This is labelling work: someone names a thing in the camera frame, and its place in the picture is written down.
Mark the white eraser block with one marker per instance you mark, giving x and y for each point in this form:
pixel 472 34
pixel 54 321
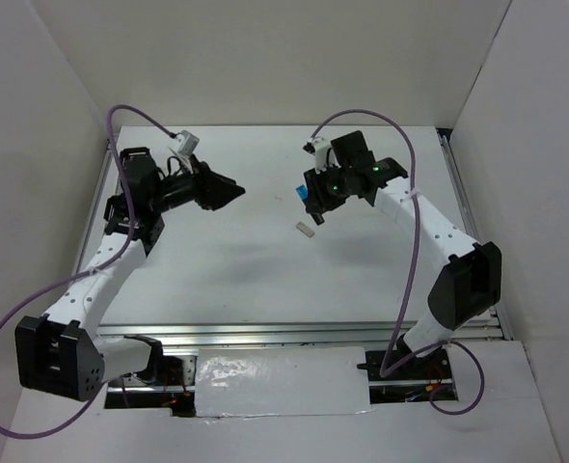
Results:
pixel 304 229

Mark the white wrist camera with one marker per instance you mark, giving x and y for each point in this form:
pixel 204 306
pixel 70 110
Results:
pixel 322 151
pixel 183 144

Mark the white foil cover plate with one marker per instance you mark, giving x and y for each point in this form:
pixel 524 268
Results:
pixel 281 382

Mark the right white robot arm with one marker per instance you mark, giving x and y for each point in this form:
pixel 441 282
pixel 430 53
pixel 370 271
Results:
pixel 468 279

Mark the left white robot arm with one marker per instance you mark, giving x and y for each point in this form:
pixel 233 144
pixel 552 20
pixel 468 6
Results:
pixel 60 352

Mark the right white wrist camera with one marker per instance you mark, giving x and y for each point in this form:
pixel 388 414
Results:
pixel 322 151

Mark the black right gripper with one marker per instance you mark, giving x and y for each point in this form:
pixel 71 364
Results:
pixel 317 200

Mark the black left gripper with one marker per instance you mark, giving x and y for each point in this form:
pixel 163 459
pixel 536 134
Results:
pixel 211 190

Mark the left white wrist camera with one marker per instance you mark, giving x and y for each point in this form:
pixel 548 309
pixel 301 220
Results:
pixel 183 144

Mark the blue cap black highlighter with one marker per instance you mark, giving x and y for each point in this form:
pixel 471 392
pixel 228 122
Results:
pixel 312 207

